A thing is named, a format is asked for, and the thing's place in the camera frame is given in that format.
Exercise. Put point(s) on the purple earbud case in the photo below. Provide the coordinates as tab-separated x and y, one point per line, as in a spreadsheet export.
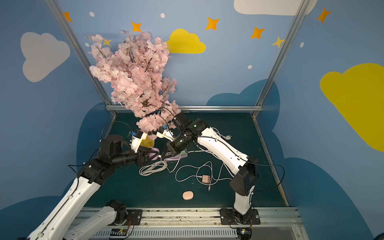
153	154

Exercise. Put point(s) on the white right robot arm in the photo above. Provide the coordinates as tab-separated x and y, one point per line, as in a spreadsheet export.
240	165

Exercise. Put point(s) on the aluminium frame back rail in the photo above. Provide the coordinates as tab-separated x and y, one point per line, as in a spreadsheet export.
221	108

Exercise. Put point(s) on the aluminium frame post right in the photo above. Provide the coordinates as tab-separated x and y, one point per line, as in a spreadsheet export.
291	34

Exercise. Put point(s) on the aluminium frame post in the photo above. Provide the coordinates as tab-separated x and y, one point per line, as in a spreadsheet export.
64	24
291	34

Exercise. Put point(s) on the pink cherry blossom tree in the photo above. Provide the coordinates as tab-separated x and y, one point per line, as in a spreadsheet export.
135	73

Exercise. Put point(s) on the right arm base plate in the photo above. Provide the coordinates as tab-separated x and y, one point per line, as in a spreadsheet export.
232	217

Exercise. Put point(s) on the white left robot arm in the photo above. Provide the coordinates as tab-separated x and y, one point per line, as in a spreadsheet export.
114	152

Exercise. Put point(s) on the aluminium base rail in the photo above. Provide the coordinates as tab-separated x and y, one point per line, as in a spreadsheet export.
196	222

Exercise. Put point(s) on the yellow white work glove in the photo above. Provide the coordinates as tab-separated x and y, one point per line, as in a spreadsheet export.
147	143

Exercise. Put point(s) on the aluminium frame post left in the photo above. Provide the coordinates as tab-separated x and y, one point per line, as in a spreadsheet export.
64	24

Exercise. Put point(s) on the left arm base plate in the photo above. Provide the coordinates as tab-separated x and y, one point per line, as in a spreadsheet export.
131	217

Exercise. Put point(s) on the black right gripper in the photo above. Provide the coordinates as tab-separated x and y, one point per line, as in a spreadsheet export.
169	149

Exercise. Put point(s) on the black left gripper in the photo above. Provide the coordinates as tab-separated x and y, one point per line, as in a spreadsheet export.
142	157

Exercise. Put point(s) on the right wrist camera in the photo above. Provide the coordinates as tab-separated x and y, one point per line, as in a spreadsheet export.
165	133

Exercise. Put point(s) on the pink earbud case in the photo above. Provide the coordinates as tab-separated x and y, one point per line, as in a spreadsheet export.
188	195

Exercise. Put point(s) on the pink charger with white cable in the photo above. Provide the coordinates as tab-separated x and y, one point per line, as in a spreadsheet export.
205	174

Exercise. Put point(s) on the purple power strip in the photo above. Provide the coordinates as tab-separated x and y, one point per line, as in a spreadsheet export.
176	158

